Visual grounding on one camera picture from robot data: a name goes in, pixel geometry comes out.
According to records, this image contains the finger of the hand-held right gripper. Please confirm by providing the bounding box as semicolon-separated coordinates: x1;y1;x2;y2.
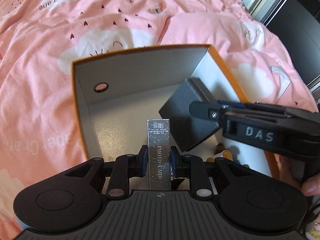
189;101;226;122
217;99;293;117

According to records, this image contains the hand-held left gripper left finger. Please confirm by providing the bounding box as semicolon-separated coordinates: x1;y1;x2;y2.
60;144;148;199

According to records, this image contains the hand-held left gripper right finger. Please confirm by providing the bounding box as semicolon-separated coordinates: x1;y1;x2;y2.
170;145;260;198

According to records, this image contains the silver card box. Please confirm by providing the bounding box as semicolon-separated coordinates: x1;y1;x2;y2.
147;119;172;191

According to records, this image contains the black square box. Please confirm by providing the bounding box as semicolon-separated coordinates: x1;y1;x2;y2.
158;78;237;152

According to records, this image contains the brown bear plush keychain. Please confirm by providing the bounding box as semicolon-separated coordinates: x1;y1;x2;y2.
206;142;250;168

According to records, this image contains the orange cardboard box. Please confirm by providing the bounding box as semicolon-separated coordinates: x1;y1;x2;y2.
72;44;275;178

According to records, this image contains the person's right hand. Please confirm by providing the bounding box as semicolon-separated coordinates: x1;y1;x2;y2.
274;152;320;197

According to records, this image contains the dark wardrobe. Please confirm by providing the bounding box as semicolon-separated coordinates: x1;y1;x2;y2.
232;0;320;90

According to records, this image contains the pink printed blanket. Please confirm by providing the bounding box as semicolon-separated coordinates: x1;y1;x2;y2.
0;0;320;240

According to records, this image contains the black cable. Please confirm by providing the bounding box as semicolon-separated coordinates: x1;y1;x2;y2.
297;197;320;240

